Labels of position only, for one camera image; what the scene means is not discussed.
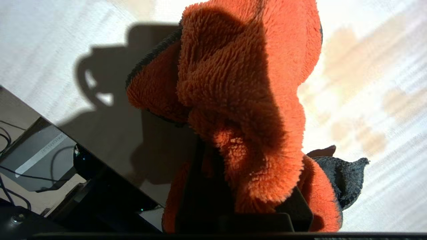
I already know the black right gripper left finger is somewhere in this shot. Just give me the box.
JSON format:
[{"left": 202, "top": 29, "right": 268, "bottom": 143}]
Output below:
[{"left": 175, "top": 140, "right": 236, "bottom": 233}]

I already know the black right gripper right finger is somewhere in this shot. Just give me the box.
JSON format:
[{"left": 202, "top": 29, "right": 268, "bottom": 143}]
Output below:
[{"left": 274, "top": 187, "right": 314, "bottom": 232}]

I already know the orange microfibre cloth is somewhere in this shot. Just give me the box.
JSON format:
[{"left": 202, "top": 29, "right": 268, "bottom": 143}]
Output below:
[{"left": 125, "top": 0, "right": 370, "bottom": 233}]

